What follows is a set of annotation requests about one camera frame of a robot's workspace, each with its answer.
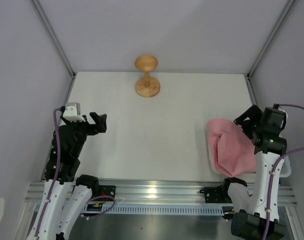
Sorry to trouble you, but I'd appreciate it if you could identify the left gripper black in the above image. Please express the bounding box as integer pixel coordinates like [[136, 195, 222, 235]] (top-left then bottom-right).
[[61, 111, 106, 157]]

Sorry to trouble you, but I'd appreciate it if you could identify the pink bucket hat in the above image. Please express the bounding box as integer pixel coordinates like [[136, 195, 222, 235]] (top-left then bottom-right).
[[206, 118, 257, 178]]

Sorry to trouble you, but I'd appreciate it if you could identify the wooden hat stand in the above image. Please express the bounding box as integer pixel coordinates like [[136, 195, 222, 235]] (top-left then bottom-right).
[[134, 54, 161, 98]]

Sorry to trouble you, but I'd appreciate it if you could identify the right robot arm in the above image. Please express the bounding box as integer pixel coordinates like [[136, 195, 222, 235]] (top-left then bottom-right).
[[219, 105, 287, 240]]

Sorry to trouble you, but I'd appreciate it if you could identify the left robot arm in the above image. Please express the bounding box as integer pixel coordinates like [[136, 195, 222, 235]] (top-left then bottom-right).
[[26, 112, 107, 240]]

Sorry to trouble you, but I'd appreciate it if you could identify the white plastic basket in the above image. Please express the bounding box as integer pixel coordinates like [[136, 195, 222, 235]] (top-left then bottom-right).
[[205, 126, 292, 179]]

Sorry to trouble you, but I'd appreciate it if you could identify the right aluminium frame post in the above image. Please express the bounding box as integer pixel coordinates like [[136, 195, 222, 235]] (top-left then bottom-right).
[[246, 0, 297, 81]]

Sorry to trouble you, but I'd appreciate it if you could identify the aluminium frame post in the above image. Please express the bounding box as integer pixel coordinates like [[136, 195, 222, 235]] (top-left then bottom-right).
[[246, 0, 297, 81], [29, 0, 76, 78]]

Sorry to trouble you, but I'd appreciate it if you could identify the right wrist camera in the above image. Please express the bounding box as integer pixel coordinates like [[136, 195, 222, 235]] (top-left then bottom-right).
[[273, 103, 288, 130]]

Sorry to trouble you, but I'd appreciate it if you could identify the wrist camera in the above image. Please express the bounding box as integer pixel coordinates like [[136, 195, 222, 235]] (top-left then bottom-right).
[[273, 103, 288, 130], [62, 102, 85, 122]]

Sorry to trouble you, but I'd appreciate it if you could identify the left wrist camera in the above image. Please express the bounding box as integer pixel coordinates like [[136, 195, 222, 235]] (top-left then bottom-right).
[[62, 102, 85, 122]]

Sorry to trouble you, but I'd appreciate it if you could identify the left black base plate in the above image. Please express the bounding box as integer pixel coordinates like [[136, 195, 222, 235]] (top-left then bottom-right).
[[99, 185, 116, 197]]

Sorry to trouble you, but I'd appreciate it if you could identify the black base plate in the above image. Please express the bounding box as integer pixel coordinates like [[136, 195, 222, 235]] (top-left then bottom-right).
[[99, 185, 116, 197], [199, 186, 232, 204]]

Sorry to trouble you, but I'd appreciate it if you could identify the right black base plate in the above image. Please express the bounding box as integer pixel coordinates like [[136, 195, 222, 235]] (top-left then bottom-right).
[[199, 186, 232, 204]]

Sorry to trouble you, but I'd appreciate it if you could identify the white slotted cable duct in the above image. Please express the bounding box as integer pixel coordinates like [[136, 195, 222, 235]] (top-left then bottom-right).
[[79, 204, 235, 216]]

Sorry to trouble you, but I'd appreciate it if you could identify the aluminium mounting rail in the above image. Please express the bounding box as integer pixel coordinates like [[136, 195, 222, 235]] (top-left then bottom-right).
[[24, 178, 298, 207]]

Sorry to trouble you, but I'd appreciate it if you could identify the left aluminium frame post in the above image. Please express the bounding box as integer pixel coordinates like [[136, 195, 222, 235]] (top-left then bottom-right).
[[29, 0, 76, 78]]

